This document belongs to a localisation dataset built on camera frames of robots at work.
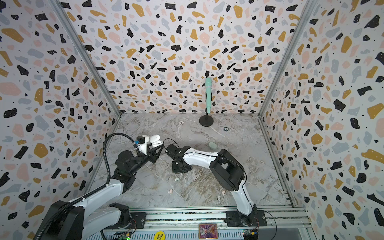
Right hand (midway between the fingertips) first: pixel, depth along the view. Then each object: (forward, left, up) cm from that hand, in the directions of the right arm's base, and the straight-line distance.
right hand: (176, 170), depth 89 cm
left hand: (+6, +5, +20) cm, 21 cm away
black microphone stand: (+42, -18, -2) cm, 46 cm away
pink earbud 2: (-12, -28, -3) cm, 30 cm away
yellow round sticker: (-32, +4, -1) cm, 32 cm away
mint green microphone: (+40, -19, +25) cm, 51 cm away
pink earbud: (-12, +2, -1) cm, 12 cm away
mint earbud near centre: (-5, -1, -2) cm, 5 cm away
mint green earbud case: (+19, -22, -3) cm, 30 cm away
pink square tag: (-30, -19, 0) cm, 35 cm away
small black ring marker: (+35, -33, -4) cm, 48 cm away
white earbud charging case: (+7, +9, +20) cm, 23 cm away
